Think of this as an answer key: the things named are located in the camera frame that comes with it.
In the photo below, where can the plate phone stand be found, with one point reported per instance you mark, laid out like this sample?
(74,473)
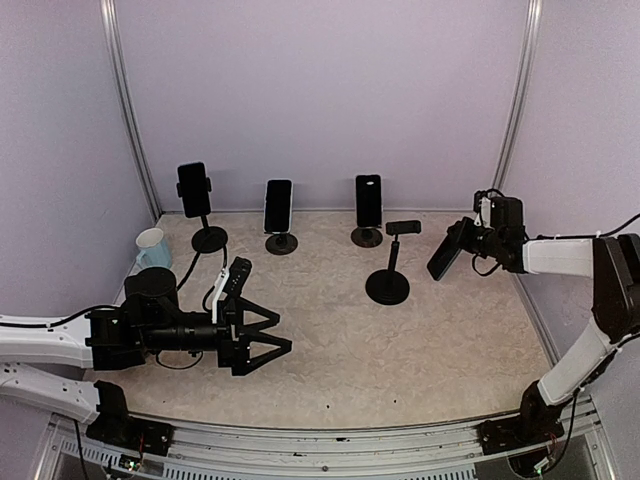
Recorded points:
(281,244)
(366,237)

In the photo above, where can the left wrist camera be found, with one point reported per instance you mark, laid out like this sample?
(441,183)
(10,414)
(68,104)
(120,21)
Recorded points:
(230,282)

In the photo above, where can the black phone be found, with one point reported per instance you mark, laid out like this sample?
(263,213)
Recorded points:
(443,258)

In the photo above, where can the clear case phone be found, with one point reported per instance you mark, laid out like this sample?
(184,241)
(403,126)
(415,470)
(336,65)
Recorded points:
(368,201)

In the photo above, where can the blue case phone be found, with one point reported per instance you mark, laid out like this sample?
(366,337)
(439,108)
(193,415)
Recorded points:
(278,206)

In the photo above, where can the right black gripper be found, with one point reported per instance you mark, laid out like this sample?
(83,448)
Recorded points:
(463,226)

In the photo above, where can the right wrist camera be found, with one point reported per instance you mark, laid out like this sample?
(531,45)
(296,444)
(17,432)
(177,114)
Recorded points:
(482,207)

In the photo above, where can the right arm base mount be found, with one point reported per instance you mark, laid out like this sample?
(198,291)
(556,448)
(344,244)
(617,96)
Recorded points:
(498,436)

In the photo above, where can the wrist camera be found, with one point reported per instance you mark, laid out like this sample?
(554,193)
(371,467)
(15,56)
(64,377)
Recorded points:
(482,207)
(230,282)

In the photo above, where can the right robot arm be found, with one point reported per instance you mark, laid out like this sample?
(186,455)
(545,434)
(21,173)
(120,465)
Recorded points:
(607,262)

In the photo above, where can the left aluminium frame post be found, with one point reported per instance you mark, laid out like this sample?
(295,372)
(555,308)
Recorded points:
(114,46)

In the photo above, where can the right aluminium frame post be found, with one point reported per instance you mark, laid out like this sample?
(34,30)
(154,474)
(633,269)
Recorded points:
(518,101)

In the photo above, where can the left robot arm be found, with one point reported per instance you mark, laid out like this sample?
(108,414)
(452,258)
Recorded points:
(113,338)

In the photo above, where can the dark teal phone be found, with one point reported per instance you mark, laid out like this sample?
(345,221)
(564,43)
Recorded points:
(193,189)

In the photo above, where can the front aluminium rail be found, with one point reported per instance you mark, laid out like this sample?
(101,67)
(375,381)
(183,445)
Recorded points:
(449,450)

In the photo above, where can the aluminium frame post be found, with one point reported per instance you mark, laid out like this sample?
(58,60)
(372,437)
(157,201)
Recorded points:
(518,101)
(114,46)

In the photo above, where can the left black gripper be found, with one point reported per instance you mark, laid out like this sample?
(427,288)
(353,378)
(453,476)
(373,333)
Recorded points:
(234,354)

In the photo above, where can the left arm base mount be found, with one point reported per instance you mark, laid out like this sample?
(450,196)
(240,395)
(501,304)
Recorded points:
(136,434)

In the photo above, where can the light blue mug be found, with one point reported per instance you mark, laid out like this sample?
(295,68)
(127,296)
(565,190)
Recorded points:
(153,250)

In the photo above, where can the black clamp phone stand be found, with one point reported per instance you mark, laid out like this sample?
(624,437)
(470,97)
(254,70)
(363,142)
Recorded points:
(388,286)
(208,239)

